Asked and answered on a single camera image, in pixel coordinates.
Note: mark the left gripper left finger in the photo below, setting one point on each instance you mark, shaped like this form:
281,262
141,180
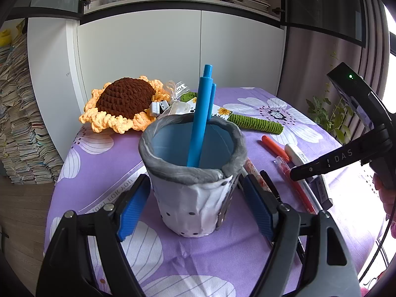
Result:
67,268

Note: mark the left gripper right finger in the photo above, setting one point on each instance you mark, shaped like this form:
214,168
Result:
327,267

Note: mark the red clear gel pen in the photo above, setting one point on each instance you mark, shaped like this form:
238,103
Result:
285,169

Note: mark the white correction tape pen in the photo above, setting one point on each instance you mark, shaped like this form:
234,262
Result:
297,157

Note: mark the orange marker pen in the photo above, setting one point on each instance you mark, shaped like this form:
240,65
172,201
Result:
275,148

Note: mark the patterned pen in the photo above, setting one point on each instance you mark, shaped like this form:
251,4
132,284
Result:
250,168

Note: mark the grey white pen holder cup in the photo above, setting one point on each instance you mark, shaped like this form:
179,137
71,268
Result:
191,173

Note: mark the blue pen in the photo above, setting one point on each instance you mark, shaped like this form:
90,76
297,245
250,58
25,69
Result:
202,114

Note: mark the right hand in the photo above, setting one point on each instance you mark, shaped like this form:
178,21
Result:
387,196

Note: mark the potted green plant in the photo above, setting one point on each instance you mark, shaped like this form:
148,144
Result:
330,116

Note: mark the purple floral tablecloth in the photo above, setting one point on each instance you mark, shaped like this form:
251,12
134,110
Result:
177,249

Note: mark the pink grey curtain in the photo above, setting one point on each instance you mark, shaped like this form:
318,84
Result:
320,34

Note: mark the stack of books on floor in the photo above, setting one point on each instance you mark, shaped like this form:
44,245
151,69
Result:
28,154

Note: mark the crochet sunflower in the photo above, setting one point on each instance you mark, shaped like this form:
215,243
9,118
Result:
124,104

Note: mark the right pile of papers on shelf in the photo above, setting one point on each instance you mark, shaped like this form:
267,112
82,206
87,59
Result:
260,5

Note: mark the white bookshelf cabinet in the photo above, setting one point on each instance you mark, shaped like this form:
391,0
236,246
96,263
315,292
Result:
70,55

